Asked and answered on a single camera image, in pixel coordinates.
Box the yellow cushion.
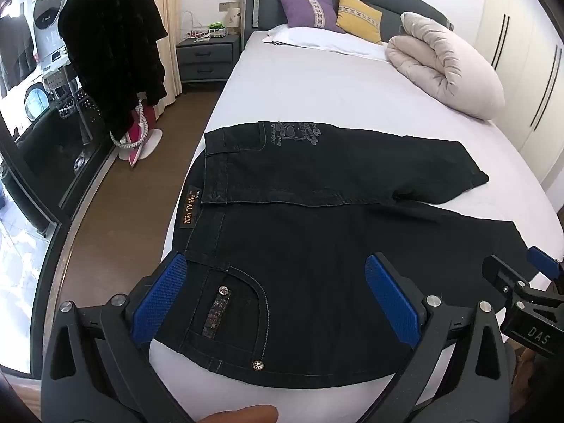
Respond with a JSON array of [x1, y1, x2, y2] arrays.
[[337, 0, 382, 44]]

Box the cream wardrobe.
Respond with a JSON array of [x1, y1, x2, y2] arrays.
[[475, 0, 563, 189]]

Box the white wire basket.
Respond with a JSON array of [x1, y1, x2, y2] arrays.
[[184, 12, 227, 41]]

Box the beige curtain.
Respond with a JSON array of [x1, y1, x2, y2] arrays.
[[155, 0, 182, 115]]

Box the grey bedside table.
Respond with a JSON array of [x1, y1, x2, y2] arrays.
[[176, 35, 241, 93]]

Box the pink and white steam iron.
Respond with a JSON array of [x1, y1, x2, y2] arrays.
[[110, 100, 164, 167]]

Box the purple cushion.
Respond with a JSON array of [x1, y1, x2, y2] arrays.
[[279, 0, 344, 33]]

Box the white paper bag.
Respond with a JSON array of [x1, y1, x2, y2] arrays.
[[225, 7, 241, 35]]

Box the rolled beige duvet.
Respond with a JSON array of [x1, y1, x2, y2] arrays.
[[385, 12, 505, 121]]

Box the black denim pants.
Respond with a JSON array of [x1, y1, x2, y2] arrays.
[[157, 121, 535, 388]]

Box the person's left thumb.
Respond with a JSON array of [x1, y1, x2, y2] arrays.
[[199, 405, 279, 423]]

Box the white pillow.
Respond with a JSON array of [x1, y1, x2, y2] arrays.
[[263, 24, 387, 61]]

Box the black garment on rack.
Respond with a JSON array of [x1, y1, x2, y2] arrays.
[[57, 0, 167, 140]]

